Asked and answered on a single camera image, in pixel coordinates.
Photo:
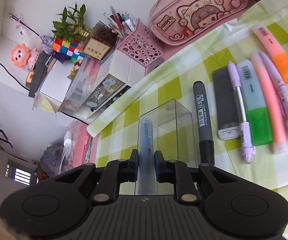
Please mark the orange lion toy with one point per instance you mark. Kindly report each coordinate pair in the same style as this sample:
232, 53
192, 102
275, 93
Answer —
23, 56

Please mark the lucky bamboo plant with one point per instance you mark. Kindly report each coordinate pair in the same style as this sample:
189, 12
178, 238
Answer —
71, 25

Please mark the rubik's cube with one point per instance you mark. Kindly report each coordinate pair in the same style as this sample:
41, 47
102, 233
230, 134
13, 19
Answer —
71, 49

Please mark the green highlighter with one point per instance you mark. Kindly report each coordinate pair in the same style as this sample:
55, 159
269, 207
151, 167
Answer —
254, 102

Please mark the pink cat pencil case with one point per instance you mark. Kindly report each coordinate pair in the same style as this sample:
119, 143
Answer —
175, 22

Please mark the pink perforated pen holder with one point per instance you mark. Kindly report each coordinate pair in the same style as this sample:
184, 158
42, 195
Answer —
142, 45

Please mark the white drawer organizer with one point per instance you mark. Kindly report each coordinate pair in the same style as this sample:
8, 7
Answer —
86, 89

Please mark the grey black marker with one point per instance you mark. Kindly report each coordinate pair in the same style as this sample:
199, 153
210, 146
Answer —
206, 143

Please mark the orange highlighter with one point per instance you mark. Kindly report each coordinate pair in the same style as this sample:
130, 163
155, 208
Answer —
278, 55

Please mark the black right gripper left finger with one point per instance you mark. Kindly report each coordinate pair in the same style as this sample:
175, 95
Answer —
115, 173

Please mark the glass planter with label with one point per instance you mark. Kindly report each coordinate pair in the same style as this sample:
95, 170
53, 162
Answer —
100, 43

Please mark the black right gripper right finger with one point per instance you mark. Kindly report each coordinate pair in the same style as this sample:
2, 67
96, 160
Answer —
185, 180

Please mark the blue pen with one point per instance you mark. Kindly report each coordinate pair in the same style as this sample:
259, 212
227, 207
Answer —
146, 179

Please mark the black box on organizer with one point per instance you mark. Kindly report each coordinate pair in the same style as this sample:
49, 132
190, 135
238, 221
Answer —
37, 75

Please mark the pink pen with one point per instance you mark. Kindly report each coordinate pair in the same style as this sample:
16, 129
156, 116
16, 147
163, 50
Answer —
276, 119

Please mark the lilac white pen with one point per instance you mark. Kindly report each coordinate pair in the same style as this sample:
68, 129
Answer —
248, 150

